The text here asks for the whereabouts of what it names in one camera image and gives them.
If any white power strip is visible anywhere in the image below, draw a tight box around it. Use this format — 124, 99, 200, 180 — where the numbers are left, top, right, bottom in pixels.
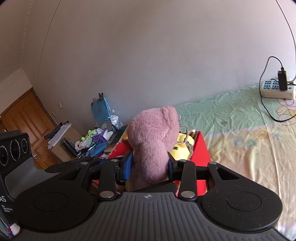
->
260, 79, 295, 99

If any pink teddy bear plush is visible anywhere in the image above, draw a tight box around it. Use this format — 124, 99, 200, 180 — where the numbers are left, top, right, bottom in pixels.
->
126, 106, 179, 191

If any green frog toy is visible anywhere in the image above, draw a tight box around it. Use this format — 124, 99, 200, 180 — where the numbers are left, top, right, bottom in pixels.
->
81, 129, 97, 142

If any red cardboard box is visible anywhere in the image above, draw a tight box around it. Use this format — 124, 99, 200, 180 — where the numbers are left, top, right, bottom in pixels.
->
99, 132, 211, 196

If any yellow tiger plush toy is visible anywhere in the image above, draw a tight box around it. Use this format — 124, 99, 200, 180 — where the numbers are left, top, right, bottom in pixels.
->
170, 133, 195, 161

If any grey power strip cord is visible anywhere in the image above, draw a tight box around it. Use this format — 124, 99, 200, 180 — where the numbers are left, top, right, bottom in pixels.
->
275, 0, 296, 84

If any wooden door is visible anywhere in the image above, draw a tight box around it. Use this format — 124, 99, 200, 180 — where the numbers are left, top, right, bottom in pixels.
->
1, 88, 61, 169

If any black charger cable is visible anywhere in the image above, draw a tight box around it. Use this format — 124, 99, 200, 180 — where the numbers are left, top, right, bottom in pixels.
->
259, 56, 296, 123

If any blue pencil case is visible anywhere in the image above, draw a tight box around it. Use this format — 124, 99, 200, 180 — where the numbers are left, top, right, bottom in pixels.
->
86, 142, 108, 157

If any blue plastic bag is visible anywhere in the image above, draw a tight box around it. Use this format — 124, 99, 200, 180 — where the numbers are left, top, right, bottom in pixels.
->
91, 92, 123, 131

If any cartoon print bed sheet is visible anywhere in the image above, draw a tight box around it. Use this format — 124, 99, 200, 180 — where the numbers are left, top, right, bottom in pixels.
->
176, 85, 295, 240

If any black charger adapter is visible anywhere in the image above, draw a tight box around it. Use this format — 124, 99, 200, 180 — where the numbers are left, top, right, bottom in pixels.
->
277, 67, 287, 91

